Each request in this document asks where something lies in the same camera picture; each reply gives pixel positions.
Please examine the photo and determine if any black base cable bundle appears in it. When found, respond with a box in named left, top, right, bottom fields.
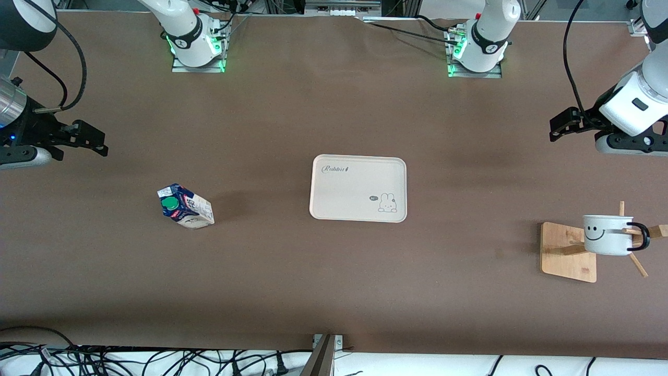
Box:
left=211, top=0, right=252, bottom=40

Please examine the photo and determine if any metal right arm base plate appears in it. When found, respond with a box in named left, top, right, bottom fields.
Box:
left=171, top=31, right=226, bottom=74

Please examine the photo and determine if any long black table cable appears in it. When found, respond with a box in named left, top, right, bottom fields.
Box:
left=360, top=19, right=460, bottom=46

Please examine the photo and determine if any grey metal post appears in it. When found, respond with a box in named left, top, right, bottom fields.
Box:
left=297, top=333, right=345, bottom=376

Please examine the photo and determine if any black arched floor cable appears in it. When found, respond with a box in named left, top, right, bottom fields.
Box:
left=0, top=326, right=84, bottom=351

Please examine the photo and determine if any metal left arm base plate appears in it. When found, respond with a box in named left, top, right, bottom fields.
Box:
left=446, top=31, right=503, bottom=79

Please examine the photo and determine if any wooden cup rack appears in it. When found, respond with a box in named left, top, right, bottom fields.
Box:
left=540, top=201, right=668, bottom=284

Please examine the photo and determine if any cream rabbit print tray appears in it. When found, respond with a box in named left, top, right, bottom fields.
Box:
left=308, top=154, right=408, bottom=224

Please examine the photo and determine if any short black table cable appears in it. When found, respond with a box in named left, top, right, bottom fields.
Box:
left=416, top=15, right=466, bottom=33

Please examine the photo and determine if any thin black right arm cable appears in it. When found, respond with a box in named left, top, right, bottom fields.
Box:
left=21, top=50, right=68, bottom=108

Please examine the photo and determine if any blue white milk carton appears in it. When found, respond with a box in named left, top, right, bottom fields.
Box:
left=157, top=183, right=215, bottom=230

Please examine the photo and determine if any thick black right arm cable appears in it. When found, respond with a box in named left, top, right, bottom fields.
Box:
left=21, top=0, right=87, bottom=113

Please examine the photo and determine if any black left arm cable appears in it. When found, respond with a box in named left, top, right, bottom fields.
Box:
left=563, top=0, right=601, bottom=118

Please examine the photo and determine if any grey power strip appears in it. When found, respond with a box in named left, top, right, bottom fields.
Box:
left=304, top=0, right=381, bottom=16

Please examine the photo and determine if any white smiley cup black handle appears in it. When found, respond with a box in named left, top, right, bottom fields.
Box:
left=582, top=214, right=651, bottom=256

